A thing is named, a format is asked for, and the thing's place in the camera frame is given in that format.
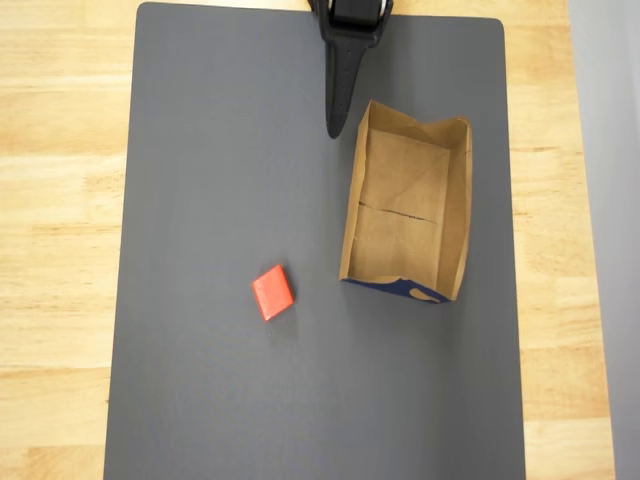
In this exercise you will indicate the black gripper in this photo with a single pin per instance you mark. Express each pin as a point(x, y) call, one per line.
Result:
point(346, 41)

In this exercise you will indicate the small red block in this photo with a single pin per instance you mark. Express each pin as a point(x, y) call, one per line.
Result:
point(272, 299)

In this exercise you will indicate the brown paper box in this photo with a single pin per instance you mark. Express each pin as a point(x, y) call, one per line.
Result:
point(400, 240)

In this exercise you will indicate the dark grey table mat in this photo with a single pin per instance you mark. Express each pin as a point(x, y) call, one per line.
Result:
point(210, 380)

